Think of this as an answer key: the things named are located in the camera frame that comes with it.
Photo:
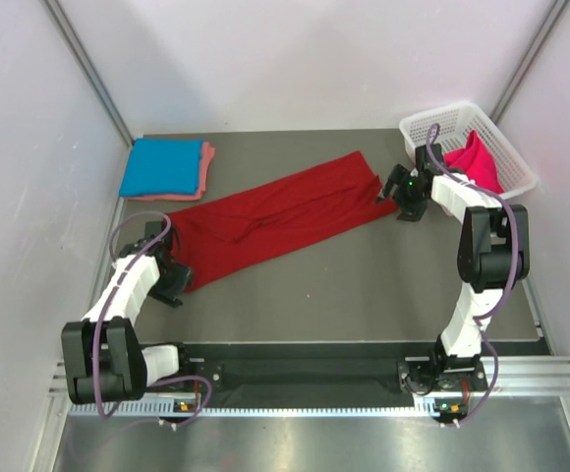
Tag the grey slotted cable duct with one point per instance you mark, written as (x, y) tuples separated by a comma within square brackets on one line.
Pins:
[(181, 407)]

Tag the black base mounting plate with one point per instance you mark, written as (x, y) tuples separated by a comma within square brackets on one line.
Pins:
[(396, 367)]

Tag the magenta t-shirt in basket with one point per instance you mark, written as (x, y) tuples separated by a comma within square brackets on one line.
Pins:
[(475, 160)]

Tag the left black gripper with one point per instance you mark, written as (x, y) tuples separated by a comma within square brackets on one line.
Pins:
[(168, 295)]

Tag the red t-shirt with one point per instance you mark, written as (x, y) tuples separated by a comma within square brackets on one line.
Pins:
[(221, 237)]

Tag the aluminium frame rail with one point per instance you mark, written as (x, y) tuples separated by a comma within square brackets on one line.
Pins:
[(509, 375)]

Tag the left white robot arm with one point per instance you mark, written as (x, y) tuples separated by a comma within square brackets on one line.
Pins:
[(104, 362)]

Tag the blue folded t-shirt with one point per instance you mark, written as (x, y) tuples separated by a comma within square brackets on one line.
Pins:
[(157, 167)]

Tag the white plastic basket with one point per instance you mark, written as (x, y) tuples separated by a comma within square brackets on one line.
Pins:
[(457, 121)]

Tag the salmon pink folded t-shirt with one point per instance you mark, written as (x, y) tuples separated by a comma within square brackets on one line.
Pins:
[(207, 154)]

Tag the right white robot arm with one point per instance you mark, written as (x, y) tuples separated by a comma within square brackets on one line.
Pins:
[(493, 255)]

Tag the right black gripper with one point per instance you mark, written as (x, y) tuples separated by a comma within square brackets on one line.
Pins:
[(410, 211)]

